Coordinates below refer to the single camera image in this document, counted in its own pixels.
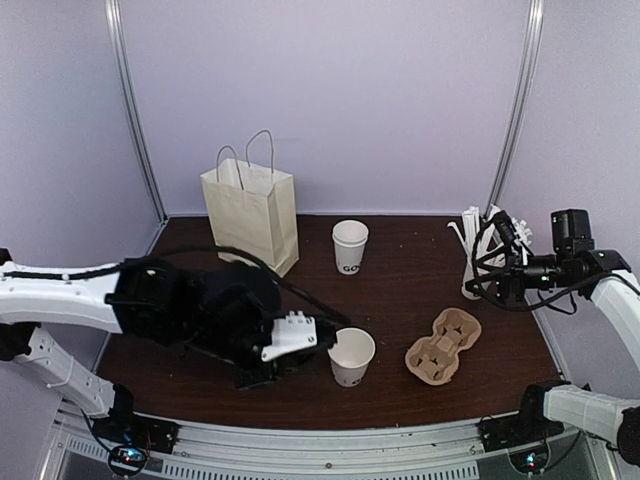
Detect right aluminium frame post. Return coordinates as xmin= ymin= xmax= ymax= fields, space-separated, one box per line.
xmin=485 ymin=0 xmax=545 ymax=216

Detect white wrapped stirrers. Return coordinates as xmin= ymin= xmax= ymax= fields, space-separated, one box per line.
xmin=447 ymin=206 xmax=532 ymax=261

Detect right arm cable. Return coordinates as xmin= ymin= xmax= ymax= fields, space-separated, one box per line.
xmin=464 ymin=219 xmax=576 ymax=314

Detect aluminium frame post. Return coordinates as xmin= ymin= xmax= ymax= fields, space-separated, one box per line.
xmin=103 ymin=0 xmax=169 ymax=221
xmin=485 ymin=0 xmax=545 ymax=216

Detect front aluminium rail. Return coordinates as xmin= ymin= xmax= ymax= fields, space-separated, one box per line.
xmin=35 ymin=401 xmax=621 ymax=479

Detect cup holding stirrers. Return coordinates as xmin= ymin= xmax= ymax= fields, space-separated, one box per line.
xmin=460 ymin=259 xmax=489 ymax=301

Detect cardboard cup carrier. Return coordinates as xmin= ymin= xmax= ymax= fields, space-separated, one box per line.
xmin=404 ymin=308 xmax=482 ymax=386

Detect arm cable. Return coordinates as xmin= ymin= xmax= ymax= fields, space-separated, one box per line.
xmin=9 ymin=246 xmax=354 ymax=326
xmin=464 ymin=219 xmax=576 ymax=314

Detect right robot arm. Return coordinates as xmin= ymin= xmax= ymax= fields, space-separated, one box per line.
xmin=466 ymin=209 xmax=639 ymax=475

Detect left aluminium frame post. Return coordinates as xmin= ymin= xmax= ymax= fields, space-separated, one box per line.
xmin=103 ymin=0 xmax=169 ymax=221

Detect white paper cup stack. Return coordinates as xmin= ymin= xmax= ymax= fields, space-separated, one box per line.
xmin=332 ymin=219 xmax=369 ymax=276

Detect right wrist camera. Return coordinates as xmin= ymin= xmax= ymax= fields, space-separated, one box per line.
xmin=491 ymin=210 xmax=519 ymax=252

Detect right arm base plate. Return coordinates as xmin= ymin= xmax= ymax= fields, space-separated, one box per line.
xmin=477 ymin=413 xmax=564 ymax=476

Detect white paper bag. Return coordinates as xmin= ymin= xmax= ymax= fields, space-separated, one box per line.
xmin=200 ymin=139 xmax=299 ymax=276

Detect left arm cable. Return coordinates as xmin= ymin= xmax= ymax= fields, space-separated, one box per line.
xmin=9 ymin=246 xmax=354 ymax=326

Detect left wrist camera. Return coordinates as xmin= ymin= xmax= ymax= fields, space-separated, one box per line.
xmin=261 ymin=311 xmax=337 ymax=363

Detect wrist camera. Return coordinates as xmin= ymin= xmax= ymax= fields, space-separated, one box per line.
xmin=261 ymin=311 xmax=337 ymax=363
xmin=491 ymin=210 xmax=519 ymax=252

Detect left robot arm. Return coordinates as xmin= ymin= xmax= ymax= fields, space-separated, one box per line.
xmin=1 ymin=257 xmax=318 ymax=444

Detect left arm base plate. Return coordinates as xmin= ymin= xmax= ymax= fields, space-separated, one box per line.
xmin=86 ymin=414 xmax=179 ymax=478

